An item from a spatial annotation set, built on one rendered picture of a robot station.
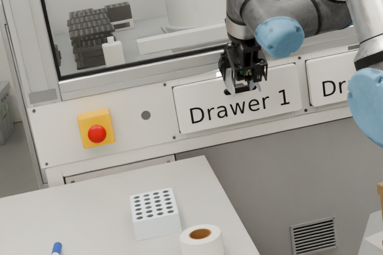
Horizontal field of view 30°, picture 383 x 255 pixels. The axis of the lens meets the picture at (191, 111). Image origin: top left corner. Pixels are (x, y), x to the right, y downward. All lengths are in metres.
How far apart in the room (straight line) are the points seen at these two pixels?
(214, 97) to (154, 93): 0.13
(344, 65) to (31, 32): 0.71
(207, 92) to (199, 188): 0.25
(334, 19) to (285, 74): 0.36
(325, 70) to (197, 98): 0.30
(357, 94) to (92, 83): 0.77
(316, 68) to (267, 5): 0.42
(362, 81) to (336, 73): 0.73
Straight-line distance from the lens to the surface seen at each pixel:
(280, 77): 1.65
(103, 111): 1.59
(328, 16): 1.31
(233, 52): 1.47
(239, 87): 1.59
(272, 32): 1.24
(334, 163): 1.79
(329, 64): 1.68
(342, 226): 1.87
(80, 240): 1.37
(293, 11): 1.28
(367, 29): 0.98
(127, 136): 1.64
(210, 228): 1.22
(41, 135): 1.63
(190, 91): 1.61
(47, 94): 1.60
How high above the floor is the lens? 1.35
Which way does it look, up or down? 17 degrees down
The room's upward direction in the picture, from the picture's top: 10 degrees counter-clockwise
